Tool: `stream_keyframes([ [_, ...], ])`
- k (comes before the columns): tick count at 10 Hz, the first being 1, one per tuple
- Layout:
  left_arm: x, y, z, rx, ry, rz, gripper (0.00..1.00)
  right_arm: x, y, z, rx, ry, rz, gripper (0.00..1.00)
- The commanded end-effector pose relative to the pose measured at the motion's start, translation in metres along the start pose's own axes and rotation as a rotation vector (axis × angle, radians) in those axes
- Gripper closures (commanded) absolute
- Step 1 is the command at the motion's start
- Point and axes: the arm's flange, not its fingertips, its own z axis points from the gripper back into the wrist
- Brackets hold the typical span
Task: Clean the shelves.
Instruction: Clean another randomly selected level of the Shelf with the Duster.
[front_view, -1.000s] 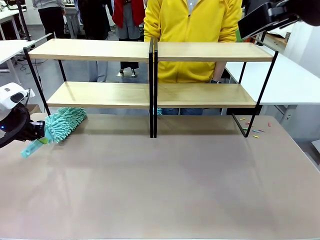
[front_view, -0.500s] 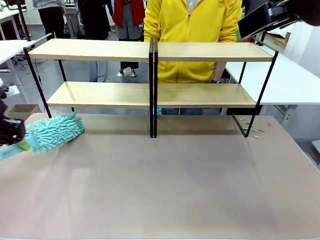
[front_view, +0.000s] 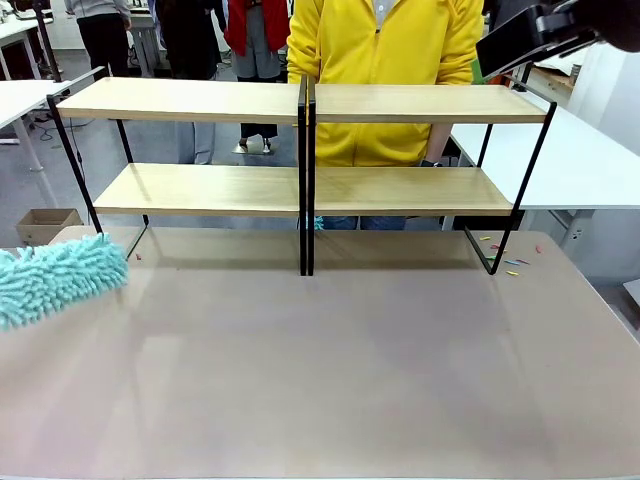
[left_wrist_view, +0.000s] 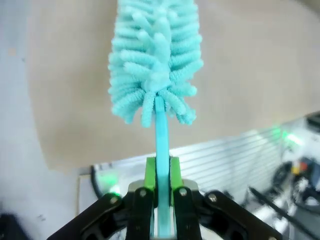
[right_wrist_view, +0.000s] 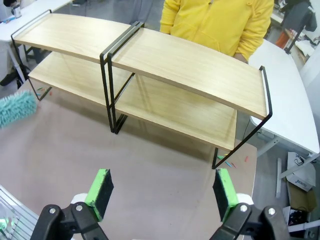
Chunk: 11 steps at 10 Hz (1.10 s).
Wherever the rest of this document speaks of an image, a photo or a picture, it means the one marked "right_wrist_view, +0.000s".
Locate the orange object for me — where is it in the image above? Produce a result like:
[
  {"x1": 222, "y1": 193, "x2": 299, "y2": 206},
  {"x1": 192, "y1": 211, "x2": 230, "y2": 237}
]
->
[{"x1": 278, "y1": 31, "x2": 288, "y2": 50}]

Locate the person in yellow hoodie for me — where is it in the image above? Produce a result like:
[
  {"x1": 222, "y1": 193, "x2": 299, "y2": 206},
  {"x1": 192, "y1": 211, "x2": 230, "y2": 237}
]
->
[{"x1": 159, "y1": 0, "x2": 275, "y2": 63}]

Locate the person in dark clothes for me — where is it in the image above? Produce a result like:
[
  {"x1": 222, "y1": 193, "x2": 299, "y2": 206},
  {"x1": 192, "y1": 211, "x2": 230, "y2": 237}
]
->
[{"x1": 282, "y1": 0, "x2": 318, "y2": 32}]

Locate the black angled stand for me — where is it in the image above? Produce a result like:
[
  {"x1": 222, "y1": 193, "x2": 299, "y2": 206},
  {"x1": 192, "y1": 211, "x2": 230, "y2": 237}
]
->
[{"x1": 284, "y1": 14, "x2": 311, "y2": 55}]

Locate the person's left forearm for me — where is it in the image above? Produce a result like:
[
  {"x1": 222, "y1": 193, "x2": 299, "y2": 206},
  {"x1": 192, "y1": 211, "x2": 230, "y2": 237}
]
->
[{"x1": 234, "y1": 13, "x2": 273, "y2": 58}]

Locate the gray ribbed panel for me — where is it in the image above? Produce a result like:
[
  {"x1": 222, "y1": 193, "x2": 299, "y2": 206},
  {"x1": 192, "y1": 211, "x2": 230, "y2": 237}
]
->
[{"x1": 0, "y1": 184, "x2": 38, "y2": 240}]

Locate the metal mug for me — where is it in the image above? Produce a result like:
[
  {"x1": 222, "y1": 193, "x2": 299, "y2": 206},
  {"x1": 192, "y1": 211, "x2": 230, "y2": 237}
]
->
[{"x1": 11, "y1": 4, "x2": 22, "y2": 19}]

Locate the flattened brown cardboard box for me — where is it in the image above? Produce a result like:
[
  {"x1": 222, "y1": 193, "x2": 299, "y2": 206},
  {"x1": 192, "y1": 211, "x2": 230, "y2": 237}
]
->
[{"x1": 286, "y1": 179, "x2": 318, "y2": 213}]

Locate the teal fluffy duster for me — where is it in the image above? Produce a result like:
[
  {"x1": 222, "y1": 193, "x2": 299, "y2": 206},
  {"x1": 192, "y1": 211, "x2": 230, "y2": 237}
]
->
[{"x1": 0, "y1": 90, "x2": 38, "y2": 130}]

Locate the person in gray trousers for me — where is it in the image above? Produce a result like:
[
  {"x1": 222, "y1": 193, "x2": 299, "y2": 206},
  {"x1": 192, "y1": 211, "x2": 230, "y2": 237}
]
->
[{"x1": 129, "y1": 0, "x2": 166, "y2": 26}]

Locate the white printed carton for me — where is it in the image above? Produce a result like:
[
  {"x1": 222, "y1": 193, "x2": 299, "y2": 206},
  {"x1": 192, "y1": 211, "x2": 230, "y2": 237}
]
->
[{"x1": 286, "y1": 151, "x2": 320, "y2": 192}]

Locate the two-tier wooden shelf black frame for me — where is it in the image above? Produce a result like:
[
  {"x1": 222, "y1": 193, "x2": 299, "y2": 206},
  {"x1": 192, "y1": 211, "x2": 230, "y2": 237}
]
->
[
  {"x1": 10, "y1": 9, "x2": 140, "y2": 133},
  {"x1": 106, "y1": 21, "x2": 273, "y2": 170}
]

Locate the person's left hand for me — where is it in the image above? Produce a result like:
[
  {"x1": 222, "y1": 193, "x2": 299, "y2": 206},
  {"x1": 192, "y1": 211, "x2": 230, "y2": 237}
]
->
[{"x1": 234, "y1": 51, "x2": 249, "y2": 63}]

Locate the black cable bundle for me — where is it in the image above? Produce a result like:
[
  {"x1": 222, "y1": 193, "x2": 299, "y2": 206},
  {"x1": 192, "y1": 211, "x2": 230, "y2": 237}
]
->
[{"x1": 288, "y1": 206, "x2": 311, "y2": 226}]

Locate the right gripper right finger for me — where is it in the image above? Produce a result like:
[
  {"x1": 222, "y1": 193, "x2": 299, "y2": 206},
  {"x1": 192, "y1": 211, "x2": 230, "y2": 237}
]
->
[{"x1": 209, "y1": 167, "x2": 291, "y2": 240}]

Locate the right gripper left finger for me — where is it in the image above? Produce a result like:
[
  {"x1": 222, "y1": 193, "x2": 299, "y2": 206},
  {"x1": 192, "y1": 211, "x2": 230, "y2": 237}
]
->
[{"x1": 31, "y1": 168, "x2": 116, "y2": 240}]

